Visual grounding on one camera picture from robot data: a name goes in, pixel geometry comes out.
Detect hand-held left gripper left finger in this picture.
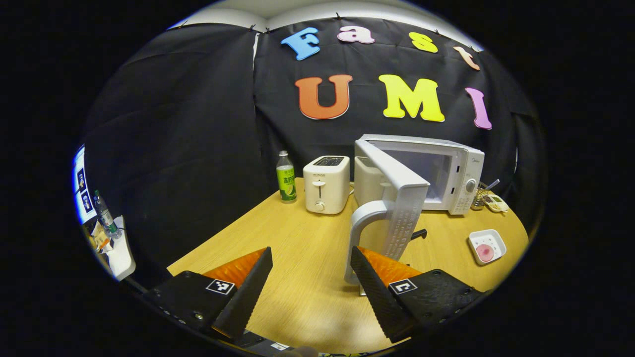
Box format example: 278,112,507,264
144,247,274,343

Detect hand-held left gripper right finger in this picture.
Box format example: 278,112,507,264
350,246,490,344

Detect white microwave oven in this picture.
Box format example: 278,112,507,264
345,134,485,297

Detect white square food plate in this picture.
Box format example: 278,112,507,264
468,229,507,266

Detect green label drink bottle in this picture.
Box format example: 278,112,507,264
276,151,298,204

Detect white toaster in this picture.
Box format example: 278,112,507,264
303,156,351,215

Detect white side table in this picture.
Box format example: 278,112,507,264
107,216,136,282

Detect divided plate with grains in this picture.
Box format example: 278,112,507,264
484,193,510,214

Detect clear water bottle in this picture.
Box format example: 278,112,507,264
93,190,120,238

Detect computer monitor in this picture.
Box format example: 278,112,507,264
73,145,98,225

